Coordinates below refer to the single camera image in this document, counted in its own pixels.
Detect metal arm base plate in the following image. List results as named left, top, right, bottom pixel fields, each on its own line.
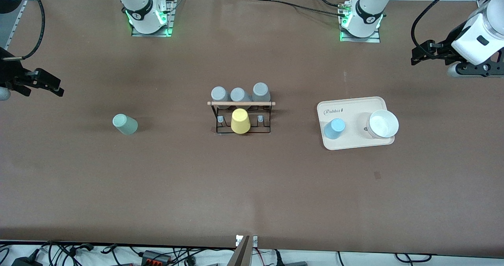
left=339, top=0, right=381, bottom=43
left=131, top=0, right=174, bottom=37

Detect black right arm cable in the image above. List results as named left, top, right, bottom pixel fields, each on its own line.
left=0, top=0, right=46, bottom=61

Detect tangled black cables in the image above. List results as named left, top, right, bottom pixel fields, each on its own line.
left=39, top=240, right=96, bottom=266

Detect grey cup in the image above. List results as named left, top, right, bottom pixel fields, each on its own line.
left=230, top=87, right=252, bottom=110
left=252, top=82, right=272, bottom=110
left=211, top=86, right=231, bottom=110

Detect pale green cup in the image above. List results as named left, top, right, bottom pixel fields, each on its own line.
left=112, top=113, right=139, bottom=136

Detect aluminium table edge rail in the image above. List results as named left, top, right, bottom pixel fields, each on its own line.
left=6, top=0, right=42, bottom=52

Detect black terminal block orange levers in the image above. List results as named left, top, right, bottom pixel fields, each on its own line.
left=141, top=250, right=172, bottom=266

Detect pale blue cup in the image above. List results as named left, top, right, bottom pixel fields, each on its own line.
left=323, top=118, right=346, bottom=140

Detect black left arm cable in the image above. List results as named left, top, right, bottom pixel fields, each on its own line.
left=411, top=0, right=463, bottom=60

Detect black power adapter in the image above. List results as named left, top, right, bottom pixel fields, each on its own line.
left=11, top=256, right=44, bottom=266

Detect white bowl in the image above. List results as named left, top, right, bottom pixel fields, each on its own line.
left=366, top=109, right=400, bottom=140

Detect yellow cup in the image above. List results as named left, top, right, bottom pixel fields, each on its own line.
left=231, top=108, right=251, bottom=134

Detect beige plastic tray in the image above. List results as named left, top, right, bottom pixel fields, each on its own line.
left=317, top=97, right=395, bottom=151

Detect black wire cup rack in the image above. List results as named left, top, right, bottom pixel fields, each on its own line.
left=208, top=100, right=276, bottom=134

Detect black cable on table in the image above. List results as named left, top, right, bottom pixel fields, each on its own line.
left=252, top=0, right=349, bottom=17

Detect aluminium profile post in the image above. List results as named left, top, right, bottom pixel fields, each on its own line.
left=226, top=234, right=258, bottom=266

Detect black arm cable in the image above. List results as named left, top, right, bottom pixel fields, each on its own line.
left=411, top=0, right=463, bottom=60
left=0, top=0, right=46, bottom=61

